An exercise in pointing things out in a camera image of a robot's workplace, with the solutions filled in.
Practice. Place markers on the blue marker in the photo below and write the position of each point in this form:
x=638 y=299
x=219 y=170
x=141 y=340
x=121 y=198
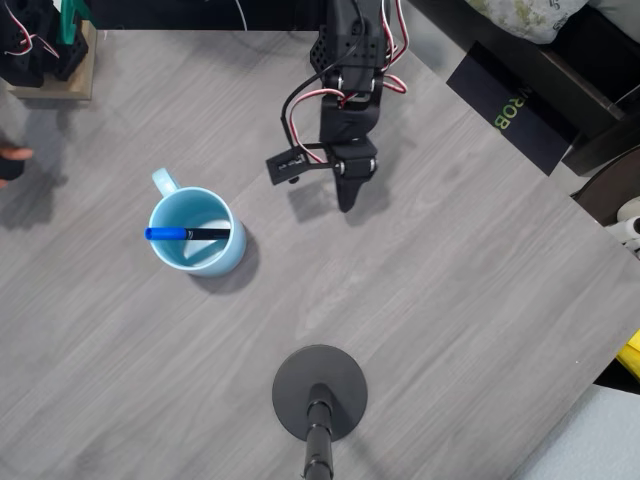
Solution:
x=165 y=233

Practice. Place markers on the white device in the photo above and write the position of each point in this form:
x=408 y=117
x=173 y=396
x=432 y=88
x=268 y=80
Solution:
x=629 y=222

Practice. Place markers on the green clamp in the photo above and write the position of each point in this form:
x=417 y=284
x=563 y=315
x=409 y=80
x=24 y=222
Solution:
x=70 y=25

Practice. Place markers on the yellow object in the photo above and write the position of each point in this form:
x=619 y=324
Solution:
x=632 y=357

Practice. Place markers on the black leader arm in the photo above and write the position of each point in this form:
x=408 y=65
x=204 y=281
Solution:
x=25 y=55

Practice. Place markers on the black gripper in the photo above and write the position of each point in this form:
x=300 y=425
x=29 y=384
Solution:
x=356 y=167

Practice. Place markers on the person's hand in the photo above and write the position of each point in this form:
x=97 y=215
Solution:
x=15 y=153

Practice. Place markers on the wooden base board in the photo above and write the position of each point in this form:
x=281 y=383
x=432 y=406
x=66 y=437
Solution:
x=80 y=87

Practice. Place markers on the black box with green lettering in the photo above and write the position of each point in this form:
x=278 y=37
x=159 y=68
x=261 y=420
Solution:
x=530 y=125

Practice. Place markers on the floral patterned pillow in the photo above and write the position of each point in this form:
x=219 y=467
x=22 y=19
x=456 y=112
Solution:
x=530 y=17

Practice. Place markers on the black round-base camera stand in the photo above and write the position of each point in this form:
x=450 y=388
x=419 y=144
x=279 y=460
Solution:
x=300 y=380

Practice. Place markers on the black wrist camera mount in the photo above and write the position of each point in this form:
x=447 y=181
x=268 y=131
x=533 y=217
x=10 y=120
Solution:
x=287 y=167

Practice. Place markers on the dark round chair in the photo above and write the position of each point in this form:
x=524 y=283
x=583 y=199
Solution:
x=610 y=185

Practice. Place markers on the dark wooden furniture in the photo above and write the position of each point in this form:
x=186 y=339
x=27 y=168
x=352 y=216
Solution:
x=590 y=85

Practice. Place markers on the light grey cushion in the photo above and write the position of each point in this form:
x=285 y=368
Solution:
x=590 y=440

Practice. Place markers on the light blue ceramic mug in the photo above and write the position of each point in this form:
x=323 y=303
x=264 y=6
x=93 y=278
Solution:
x=220 y=260

